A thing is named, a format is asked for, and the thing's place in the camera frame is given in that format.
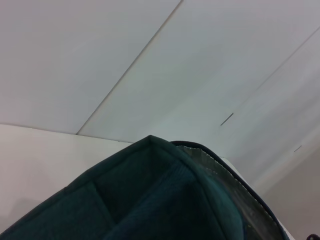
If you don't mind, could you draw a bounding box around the dark teal zippered lunch bag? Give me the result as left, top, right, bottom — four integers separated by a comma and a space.
0, 134, 287, 240

